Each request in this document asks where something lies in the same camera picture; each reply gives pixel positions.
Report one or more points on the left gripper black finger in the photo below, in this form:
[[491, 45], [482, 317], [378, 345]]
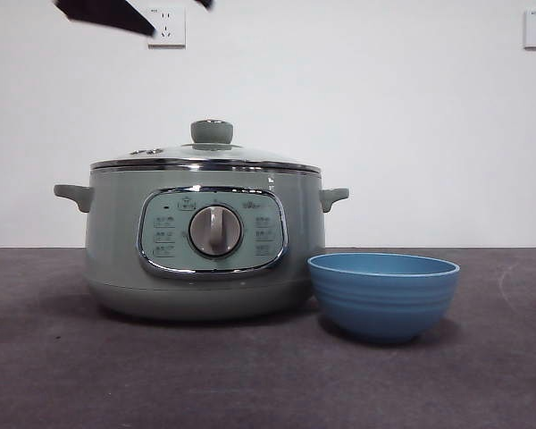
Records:
[[206, 3], [103, 13]]

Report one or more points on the glass lid with green knob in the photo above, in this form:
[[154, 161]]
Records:
[[211, 131]]

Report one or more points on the pale green electric steamer pot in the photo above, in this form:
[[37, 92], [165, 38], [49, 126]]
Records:
[[116, 246]]

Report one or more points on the blue ribbed bowl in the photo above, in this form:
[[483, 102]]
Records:
[[382, 308]]

